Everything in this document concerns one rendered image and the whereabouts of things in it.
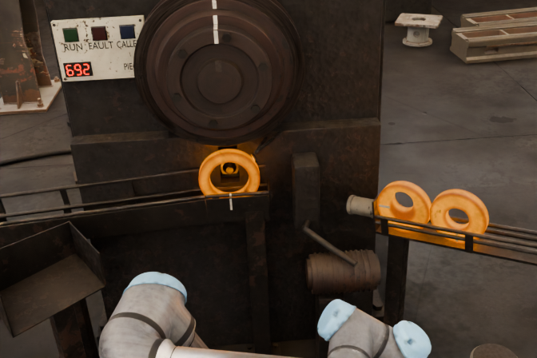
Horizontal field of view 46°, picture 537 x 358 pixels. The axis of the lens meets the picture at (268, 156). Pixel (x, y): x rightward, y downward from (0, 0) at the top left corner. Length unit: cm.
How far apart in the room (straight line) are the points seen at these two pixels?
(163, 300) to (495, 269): 190
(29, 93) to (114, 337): 368
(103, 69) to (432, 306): 155
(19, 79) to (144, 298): 361
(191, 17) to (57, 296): 83
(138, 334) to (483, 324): 169
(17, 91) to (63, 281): 294
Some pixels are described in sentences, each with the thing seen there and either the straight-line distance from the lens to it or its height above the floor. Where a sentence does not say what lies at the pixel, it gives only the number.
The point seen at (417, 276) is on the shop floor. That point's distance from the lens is 277.
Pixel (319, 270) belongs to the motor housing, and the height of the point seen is 52.
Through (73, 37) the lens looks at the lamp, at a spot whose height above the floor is 119.
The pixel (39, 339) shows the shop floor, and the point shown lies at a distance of 266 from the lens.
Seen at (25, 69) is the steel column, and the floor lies 27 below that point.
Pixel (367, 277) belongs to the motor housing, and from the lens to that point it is 195.
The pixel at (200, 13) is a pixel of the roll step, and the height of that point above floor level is 128.
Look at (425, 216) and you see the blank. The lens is 185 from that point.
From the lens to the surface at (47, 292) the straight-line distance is 187.
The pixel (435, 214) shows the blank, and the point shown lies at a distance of 184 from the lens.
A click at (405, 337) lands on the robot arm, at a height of 91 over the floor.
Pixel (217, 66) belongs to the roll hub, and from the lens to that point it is 165.
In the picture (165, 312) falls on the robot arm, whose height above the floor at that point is 92.
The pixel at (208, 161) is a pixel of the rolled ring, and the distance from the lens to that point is 190.
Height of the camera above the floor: 172
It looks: 28 degrees down
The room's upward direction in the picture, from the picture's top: 3 degrees counter-clockwise
